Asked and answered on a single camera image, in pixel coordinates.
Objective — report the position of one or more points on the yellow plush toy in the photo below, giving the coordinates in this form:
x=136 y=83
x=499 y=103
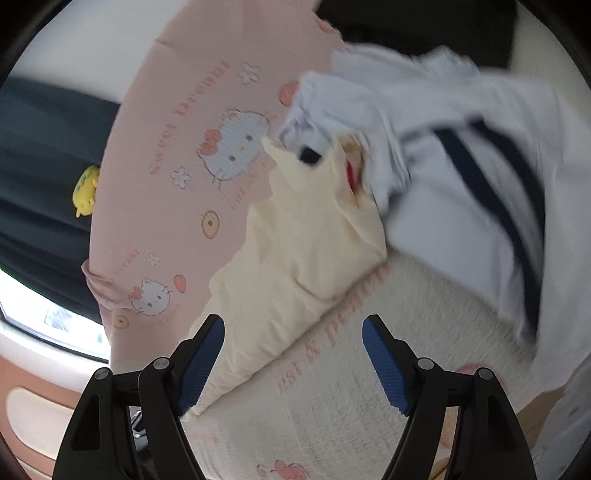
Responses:
x=85 y=189

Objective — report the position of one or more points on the dark navy garment yellow patch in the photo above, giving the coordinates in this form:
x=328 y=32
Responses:
x=46 y=138

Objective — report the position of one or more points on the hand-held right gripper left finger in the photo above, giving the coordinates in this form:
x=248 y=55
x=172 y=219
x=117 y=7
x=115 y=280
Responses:
x=201 y=367

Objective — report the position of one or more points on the white shirt with navy stripes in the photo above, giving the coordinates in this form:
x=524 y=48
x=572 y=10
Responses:
x=443 y=207

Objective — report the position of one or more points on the pink and cream panel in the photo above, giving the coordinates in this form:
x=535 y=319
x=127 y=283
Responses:
x=41 y=397

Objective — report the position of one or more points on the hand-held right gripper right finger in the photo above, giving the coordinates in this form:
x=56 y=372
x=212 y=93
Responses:
x=385 y=367

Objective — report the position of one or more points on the white cartoon print pajama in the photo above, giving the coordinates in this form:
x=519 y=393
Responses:
x=568 y=415

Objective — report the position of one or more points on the pink white cat print blanket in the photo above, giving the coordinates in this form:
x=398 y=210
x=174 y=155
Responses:
x=184 y=138

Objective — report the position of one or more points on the black garment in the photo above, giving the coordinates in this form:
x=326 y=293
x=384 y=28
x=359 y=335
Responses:
x=415 y=27

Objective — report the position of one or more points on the cream and pink t-shirt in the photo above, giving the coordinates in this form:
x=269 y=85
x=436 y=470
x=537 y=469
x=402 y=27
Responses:
x=286 y=258

